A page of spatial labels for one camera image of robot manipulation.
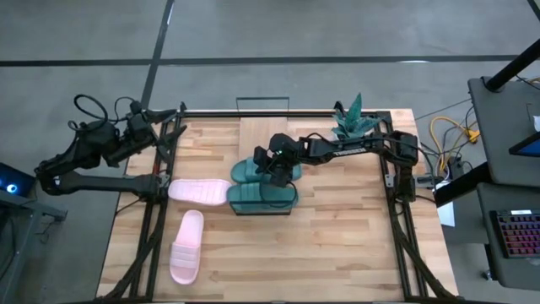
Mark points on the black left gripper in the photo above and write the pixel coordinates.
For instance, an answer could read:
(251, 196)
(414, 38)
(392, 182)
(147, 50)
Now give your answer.
(141, 126)

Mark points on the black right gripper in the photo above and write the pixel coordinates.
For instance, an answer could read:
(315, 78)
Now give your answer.
(276, 171)

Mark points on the green rubber slide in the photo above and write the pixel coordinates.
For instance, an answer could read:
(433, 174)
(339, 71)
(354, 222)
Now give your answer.
(244, 171)
(249, 196)

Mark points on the pink rubber slide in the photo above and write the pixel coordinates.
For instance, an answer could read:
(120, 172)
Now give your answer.
(198, 192)
(185, 253)

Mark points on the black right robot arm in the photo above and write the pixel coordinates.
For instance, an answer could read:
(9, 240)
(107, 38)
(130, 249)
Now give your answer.
(350, 148)

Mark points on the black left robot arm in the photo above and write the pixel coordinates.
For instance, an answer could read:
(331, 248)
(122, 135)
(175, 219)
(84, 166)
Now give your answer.
(105, 183)

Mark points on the green artificial plant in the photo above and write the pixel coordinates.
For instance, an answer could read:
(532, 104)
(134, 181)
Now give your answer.
(355, 114)

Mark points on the grey metal cart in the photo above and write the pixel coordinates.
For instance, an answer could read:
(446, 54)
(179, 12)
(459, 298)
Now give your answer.
(42, 210)

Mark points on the black computer with blue light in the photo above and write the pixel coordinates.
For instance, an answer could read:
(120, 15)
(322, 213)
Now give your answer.
(17, 181)

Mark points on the white paper sheet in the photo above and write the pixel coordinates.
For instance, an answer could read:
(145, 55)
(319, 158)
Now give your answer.
(447, 215)

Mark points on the grey power strip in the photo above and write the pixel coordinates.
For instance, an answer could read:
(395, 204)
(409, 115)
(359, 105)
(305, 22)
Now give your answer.
(455, 168)

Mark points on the black desk beam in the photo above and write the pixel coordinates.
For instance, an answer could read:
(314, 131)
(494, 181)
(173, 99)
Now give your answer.
(460, 186)

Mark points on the grey desk with screen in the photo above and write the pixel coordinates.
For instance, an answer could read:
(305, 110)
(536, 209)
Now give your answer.
(502, 126)

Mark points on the black round pole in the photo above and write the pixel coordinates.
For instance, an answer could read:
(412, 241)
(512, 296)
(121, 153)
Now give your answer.
(506, 72)

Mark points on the backlit black keyboard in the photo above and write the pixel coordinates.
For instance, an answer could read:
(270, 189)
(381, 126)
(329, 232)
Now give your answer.
(519, 234)

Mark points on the blue lit screen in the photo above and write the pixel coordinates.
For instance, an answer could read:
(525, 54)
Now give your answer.
(530, 147)

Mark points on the grey desk with keyboard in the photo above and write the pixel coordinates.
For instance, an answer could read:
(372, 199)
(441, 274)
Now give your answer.
(519, 274)

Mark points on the black aluminium rig frame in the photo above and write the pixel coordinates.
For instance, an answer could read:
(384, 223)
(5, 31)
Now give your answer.
(211, 114)

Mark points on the grey metal bracket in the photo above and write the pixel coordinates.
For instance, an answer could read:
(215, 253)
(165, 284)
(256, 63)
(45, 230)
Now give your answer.
(390, 180)

